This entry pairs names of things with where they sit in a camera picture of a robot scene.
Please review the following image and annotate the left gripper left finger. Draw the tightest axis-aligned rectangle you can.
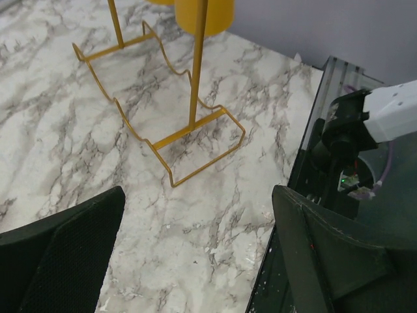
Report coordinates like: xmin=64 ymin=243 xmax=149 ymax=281
xmin=1 ymin=186 xmax=125 ymax=312

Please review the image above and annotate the front yellow wine glass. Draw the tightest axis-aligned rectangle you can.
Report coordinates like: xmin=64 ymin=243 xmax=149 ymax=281
xmin=175 ymin=0 xmax=235 ymax=36

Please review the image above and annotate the gold wire glass rack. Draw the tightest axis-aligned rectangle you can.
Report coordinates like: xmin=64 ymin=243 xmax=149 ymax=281
xmin=71 ymin=0 xmax=246 ymax=189

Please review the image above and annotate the yellow wine glass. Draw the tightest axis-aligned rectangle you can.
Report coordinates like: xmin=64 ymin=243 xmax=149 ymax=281
xmin=148 ymin=0 xmax=175 ymax=6
xmin=175 ymin=0 xmax=235 ymax=36

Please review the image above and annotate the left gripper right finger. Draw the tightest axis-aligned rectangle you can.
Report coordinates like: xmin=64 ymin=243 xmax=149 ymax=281
xmin=272 ymin=185 xmax=416 ymax=312

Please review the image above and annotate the rear yellow wine glass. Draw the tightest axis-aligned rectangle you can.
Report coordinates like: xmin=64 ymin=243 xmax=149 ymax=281
xmin=148 ymin=0 xmax=175 ymax=6

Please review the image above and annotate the black base crossbar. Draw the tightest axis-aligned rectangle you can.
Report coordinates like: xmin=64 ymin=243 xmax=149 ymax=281
xmin=246 ymin=175 xmax=417 ymax=313

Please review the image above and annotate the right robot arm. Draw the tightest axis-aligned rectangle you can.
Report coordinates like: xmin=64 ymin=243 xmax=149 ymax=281
xmin=307 ymin=81 xmax=416 ymax=210

